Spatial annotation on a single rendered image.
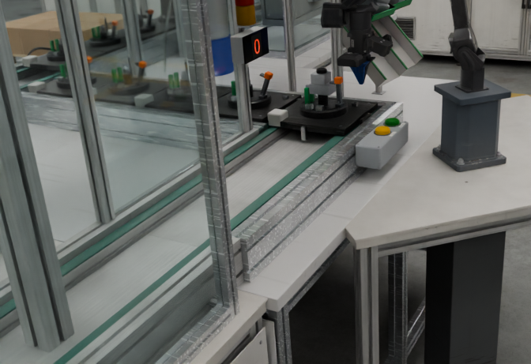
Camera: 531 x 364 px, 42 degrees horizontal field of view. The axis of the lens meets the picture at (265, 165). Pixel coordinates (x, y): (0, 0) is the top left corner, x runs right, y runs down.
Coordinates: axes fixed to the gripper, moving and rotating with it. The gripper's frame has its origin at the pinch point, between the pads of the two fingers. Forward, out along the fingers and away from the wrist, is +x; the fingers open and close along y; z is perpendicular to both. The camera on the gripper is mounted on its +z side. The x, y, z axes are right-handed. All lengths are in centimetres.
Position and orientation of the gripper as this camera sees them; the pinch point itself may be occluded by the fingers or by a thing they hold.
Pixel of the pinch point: (361, 72)
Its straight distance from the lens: 192.9
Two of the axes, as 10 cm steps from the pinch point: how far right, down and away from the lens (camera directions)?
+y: 5.0, -3.8, 7.8
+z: 8.6, 1.4, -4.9
